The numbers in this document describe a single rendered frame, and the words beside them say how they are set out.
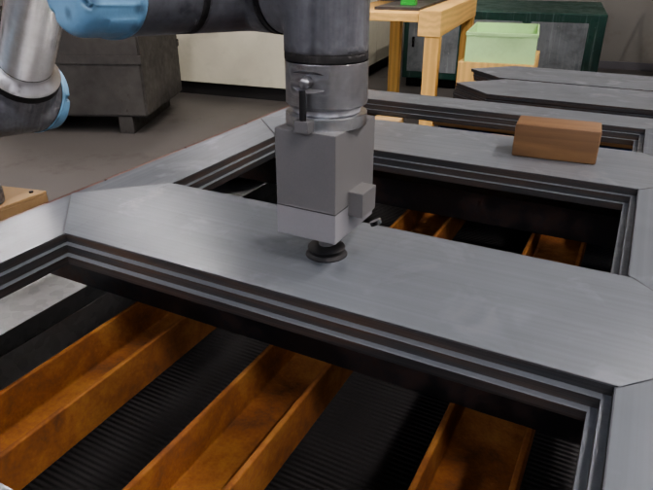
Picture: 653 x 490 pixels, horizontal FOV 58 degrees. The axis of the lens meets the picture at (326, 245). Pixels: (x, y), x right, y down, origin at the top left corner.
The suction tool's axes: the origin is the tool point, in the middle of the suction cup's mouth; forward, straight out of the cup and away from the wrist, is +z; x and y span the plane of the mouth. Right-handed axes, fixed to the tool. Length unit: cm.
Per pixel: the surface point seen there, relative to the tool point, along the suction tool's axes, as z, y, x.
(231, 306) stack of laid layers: 0.8, -10.5, 4.5
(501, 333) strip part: -1.3, -6.0, -19.4
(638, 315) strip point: -1.3, 2.3, -29.2
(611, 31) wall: 45, 685, 19
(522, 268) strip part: -1.3, 6.1, -18.6
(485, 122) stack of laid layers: 1, 68, 1
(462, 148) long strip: -1.2, 42.8, -1.7
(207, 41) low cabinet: 37, 368, 312
